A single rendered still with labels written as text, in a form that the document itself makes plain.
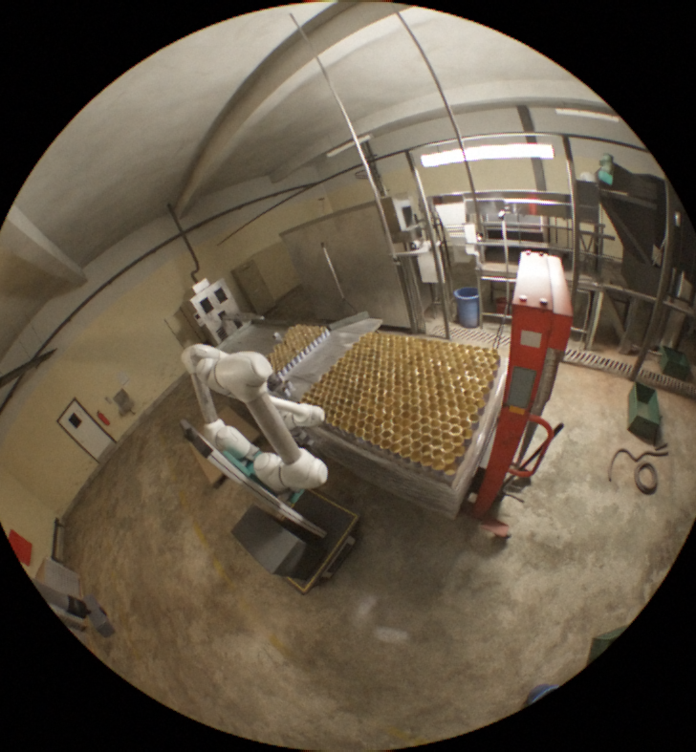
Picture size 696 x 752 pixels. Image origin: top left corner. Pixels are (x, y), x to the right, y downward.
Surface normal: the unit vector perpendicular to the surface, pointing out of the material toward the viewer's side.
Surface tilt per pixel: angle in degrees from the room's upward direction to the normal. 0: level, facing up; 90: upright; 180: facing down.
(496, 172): 90
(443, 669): 0
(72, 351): 90
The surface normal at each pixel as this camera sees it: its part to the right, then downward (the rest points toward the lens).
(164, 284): 0.73, 0.22
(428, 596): -0.32, -0.73
